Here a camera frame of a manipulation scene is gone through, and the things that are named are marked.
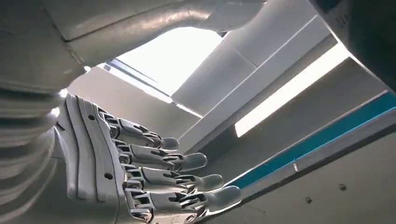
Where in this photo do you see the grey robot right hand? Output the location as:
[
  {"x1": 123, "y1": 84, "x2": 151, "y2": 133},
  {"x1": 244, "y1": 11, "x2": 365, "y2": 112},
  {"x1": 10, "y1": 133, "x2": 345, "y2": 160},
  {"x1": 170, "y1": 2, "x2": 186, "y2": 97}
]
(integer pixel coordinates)
[{"x1": 0, "y1": 0, "x2": 269, "y2": 224}]

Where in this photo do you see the bright ceiling light panel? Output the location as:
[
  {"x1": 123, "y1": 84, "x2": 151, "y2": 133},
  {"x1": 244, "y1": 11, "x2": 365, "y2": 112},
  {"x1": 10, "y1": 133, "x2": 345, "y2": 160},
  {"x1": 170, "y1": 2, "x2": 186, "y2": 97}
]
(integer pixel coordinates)
[{"x1": 115, "y1": 27, "x2": 223, "y2": 97}]

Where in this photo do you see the ribbed grey right arm sleeve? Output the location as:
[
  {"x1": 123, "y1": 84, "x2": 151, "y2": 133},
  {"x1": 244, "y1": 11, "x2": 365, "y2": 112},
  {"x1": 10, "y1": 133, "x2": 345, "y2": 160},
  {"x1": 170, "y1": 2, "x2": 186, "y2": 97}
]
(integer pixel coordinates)
[{"x1": 0, "y1": 84, "x2": 64, "y2": 218}]

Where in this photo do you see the dark angular housing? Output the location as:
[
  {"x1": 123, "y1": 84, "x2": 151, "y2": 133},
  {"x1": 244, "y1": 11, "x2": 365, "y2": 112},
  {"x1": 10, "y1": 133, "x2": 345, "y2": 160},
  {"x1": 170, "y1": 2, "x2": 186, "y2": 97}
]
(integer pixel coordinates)
[{"x1": 309, "y1": 0, "x2": 396, "y2": 93}]

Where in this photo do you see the teal striped beam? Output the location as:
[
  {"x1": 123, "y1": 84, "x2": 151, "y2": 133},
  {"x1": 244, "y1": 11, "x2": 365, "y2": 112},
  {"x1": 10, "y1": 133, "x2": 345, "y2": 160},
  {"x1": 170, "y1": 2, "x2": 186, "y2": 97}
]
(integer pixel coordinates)
[{"x1": 228, "y1": 90, "x2": 396, "y2": 190}]

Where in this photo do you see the long ceiling light strip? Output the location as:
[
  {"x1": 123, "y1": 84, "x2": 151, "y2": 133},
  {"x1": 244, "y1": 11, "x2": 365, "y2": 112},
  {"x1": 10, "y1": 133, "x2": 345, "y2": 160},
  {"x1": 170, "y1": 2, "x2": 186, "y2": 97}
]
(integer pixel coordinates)
[{"x1": 234, "y1": 42, "x2": 352, "y2": 138}]

